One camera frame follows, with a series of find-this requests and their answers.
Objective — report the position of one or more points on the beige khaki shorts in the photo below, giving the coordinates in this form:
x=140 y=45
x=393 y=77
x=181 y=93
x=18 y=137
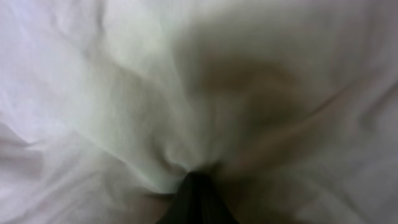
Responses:
x=290 y=106

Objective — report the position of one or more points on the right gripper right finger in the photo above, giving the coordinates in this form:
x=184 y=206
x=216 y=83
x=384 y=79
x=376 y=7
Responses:
x=213 y=208

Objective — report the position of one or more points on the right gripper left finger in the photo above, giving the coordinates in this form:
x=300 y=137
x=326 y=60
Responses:
x=184 y=207

